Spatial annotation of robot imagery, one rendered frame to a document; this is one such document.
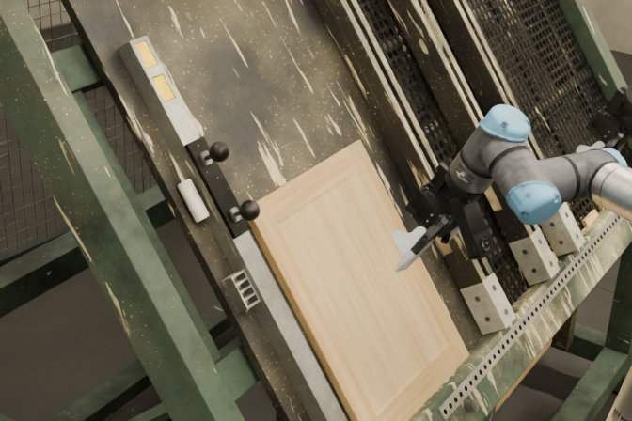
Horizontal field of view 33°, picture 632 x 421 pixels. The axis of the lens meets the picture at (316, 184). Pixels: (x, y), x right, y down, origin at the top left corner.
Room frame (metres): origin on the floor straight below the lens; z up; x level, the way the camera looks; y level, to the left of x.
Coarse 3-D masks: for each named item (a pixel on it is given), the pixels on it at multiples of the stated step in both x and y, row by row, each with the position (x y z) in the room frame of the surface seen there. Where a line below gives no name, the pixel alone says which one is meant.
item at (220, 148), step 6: (216, 144) 1.76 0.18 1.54; (222, 144) 1.76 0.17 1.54; (210, 150) 1.75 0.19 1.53; (216, 150) 1.75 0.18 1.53; (222, 150) 1.75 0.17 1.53; (228, 150) 1.75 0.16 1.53; (204, 156) 1.84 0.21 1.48; (210, 156) 1.75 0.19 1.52; (216, 156) 1.74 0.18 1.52; (222, 156) 1.74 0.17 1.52; (228, 156) 1.75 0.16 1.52; (204, 162) 1.83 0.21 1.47; (210, 162) 1.83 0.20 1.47
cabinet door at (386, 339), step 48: (288, 192) 1.99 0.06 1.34; (336, 192) 2.09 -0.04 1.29; (384, 192) 2.20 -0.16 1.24; (288, 240) 1.91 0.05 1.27; (336, 240) 2.00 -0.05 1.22; (384, 240) 2.11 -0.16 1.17; (288, 288) 1.83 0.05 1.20; (336, 288) 1.92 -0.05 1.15; (384, 288) 2.02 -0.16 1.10; (432, 288) 2.12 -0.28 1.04; (336, 336) 1.83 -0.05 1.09; (384, 336) 1.93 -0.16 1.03; (432, 336) 2.03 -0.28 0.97; (336, 384) 1.76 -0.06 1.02; (384, 384) 1.84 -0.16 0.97; (432, 384) 1.94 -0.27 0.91
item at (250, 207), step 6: (246, 204) 1.72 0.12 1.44; (252, 204) 1.72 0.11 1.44; (258, 204) 1.73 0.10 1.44; (234, 210) 1.80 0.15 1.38; (240, 210) 1.72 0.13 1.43; (246, 210) 1.71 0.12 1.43; (252, 210) 1.71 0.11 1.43; (258, 210) 1.72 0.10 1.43; (234, 216) 1.80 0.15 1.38; (240, 216) 1.80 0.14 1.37; (246, 216) 1.71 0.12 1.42; (252, 216) 1.71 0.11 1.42; (258, 216) 1.72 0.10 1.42
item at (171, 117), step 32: (128, 64) 1.91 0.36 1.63; (160, 64) 1.93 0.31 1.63; (160, 96) 1.88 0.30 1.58; (160, 128) 1.87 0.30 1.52; (192, 128) 1.88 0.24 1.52; (224, 224) 1.79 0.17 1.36; (256, 256) 1.79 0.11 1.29; (256, 288) 1.75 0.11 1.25; (288, 320) 1.75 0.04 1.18; (288, 352) 1.71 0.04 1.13; (320, 384) 1.70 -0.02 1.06; (320, 416) 1.67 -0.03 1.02
